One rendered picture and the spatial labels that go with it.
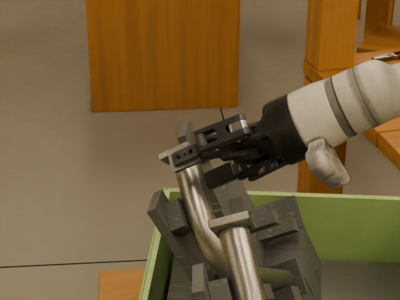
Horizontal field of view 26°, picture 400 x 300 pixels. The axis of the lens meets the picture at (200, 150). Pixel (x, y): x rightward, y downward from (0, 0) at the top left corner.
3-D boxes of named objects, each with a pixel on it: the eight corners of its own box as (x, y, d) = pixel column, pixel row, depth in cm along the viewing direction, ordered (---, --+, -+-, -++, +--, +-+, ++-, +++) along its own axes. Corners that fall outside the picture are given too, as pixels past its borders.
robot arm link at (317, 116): (309, 175, 90) (364, 152, 88) (277, 82, 94) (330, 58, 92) (335, 193, 98) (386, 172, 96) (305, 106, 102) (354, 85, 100)
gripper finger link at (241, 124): (258, 124, 96) (240, 131, 97) (241, 112, 92) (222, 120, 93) (263, 143, 95) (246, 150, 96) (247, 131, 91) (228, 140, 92)
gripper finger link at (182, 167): (198, 143, 97) (169, 156, 98) (196, 141, 96) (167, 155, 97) (203, 161, 96) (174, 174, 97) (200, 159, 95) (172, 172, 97)
